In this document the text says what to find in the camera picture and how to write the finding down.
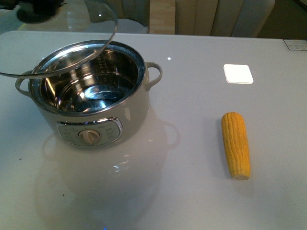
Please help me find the yellow corn cob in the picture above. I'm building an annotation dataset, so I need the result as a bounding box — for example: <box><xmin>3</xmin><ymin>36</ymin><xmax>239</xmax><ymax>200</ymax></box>
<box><xmin>221</xmin><ymin>112</ymin><xmax>250</xmax><ymax>180</ymax></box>

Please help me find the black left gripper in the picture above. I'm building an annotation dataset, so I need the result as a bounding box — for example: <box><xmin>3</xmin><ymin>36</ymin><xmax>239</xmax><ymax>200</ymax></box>
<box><xmin>0</xmin><ymin>0</ymin><xmax>65</xmax><ymax>23</ymax></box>

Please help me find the glass pot lid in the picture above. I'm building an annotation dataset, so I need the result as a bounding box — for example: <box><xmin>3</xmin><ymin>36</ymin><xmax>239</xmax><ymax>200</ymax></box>
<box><xmin>0</xmin><ymin>0</ymin><xmax>118</xmax><ymax>79</ymax></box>

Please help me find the left beige upholstered chair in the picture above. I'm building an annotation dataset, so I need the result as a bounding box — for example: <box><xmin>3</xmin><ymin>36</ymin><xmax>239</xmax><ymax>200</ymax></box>
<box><xmin>85</xmin><ymin>0</ymin><xmax>150</xmax><ymax>34</ymax></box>

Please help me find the table label sticker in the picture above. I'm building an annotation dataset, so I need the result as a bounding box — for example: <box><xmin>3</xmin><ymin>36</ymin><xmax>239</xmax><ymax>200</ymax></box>
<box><xmin>283</xmin><ymin>39</ymin><xmax>307</xmax><ymax>51</ymax></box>

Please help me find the right beige upholstered chair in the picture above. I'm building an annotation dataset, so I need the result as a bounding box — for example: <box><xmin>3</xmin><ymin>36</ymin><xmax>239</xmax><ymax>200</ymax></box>
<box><xmin>175</xmin><ymin>0</ymin><xmax>275</xmax><ymax>37</ymax></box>

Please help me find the beige upholstered chair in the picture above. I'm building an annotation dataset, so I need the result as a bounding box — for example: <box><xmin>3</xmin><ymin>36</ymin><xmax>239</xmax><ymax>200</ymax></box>
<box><xmin>175</xmin><ymin>0</ymin><xmax>275</xmax><ymax>37</ymax></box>
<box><xmin>85</xmin><ymin>0</ymin><xmax>150</xmax><ymax>34</ymax></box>

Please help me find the beige electric cooking pot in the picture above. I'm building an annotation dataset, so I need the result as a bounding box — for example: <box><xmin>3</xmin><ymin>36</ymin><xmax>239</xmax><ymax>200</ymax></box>
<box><xmin>15</xmin><ymin>42</ymin><xmax>162</xmax><ymax>147</ymax></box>

